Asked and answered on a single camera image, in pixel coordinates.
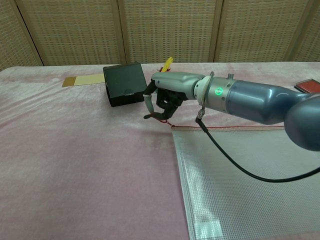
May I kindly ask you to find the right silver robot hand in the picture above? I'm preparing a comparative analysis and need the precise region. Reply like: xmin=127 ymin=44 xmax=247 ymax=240
xmin=142 ymin=71 xmax=205 ymax=120

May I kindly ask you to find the clear mesh zipper pouch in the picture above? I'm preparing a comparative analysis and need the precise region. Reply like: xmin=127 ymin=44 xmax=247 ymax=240
xmin=157 ymin=118 xmax=320 ymax=240

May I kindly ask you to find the feather shuttlecock green base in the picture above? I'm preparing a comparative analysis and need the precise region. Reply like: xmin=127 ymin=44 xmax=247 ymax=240
xmin=156 ymin=56 xmax=174 ymax=74

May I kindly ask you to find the black cardboard box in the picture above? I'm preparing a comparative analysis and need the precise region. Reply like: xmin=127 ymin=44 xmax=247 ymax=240
xmin=102 ymin=62 xmax=148 ymax=108

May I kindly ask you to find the woven bamboo folding screen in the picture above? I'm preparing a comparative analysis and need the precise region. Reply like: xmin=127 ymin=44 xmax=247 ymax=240
xmin=0 ymin=0 xmax=320 ymax=72

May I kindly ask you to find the beige bookmark gold end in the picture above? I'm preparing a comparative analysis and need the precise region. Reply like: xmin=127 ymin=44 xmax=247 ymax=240
xmin=61 ymin=74 xmax=106 ymax=88

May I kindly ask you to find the pink velvet tablecloth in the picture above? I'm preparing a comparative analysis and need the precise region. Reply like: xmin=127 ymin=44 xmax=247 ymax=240
xmin=0 ymin=61 xmax=320 ymax=240

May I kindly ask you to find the red ink pad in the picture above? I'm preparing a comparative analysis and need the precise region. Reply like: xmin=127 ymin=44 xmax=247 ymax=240
xmin=293 ymin=78 xmax=320 ymax=95

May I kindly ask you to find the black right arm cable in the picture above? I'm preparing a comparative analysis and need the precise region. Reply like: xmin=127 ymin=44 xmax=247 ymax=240
xmin=195 ymin=71 xmax=320 ymax=182

